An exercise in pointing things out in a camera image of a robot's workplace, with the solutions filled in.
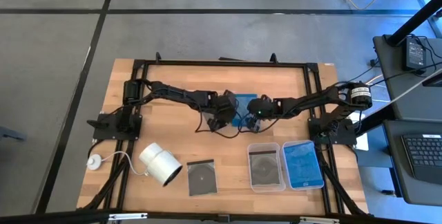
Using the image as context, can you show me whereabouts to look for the blue bags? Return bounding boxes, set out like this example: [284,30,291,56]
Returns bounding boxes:
[231,93,259,129]

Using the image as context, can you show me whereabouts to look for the blue plastic disc case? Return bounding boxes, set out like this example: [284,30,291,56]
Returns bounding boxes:
[282,142,324,189]

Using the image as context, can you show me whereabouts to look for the translucent plastic bin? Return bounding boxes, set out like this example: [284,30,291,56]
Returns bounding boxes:
[247,142,287,193]
[281,140,325,191]

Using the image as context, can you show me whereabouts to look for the white cylindrical lamp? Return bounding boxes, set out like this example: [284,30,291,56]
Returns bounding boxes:
[138,142,184,187]

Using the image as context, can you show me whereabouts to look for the white sheet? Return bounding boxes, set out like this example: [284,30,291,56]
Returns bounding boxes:
[345,110,370,151]

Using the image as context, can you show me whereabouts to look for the black diagonal pole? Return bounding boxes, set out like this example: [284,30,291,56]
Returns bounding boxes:
[354,102,396,137]
[386,0,442,47]

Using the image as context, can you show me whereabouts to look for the grey desk top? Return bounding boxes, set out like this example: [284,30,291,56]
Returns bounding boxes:
[382,119,442,207]
[372,34,442,123]

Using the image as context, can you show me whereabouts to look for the white round puck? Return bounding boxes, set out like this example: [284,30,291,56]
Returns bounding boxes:
[86,153,104,171]

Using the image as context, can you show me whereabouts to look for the black power adapter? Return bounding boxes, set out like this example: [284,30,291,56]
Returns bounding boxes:
[402,36,427,73]

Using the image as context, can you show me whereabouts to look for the black keyboard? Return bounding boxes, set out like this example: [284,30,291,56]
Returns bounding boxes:
[400,133,442,185]

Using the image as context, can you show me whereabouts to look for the black rig bar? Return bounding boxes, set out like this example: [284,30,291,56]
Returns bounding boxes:
[0,209,442,224]

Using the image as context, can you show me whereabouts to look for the grey floor object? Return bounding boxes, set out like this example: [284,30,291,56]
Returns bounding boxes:
[0,126,28,142]

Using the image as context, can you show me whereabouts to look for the black left camera cable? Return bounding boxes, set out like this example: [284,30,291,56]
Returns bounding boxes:
[194,106,242,140]

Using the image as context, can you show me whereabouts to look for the black aluminium table frame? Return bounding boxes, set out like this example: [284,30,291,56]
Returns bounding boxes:
[77,53,369,218]

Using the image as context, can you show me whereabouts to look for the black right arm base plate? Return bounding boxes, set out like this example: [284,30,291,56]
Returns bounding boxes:
[308,117,358,146]

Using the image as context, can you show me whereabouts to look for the white lamp cable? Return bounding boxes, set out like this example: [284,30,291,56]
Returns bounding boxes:
[99,150,149,177]

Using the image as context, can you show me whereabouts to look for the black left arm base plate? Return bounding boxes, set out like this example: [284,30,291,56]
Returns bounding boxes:
[92,113,142,141]

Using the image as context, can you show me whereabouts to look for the silver rig bracket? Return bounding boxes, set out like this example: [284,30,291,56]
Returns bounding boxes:
[108,212,148,221]
[299,216,341,224]

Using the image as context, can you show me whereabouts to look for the white desk cable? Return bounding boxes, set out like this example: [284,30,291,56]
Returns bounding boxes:
[358,67,442,123]

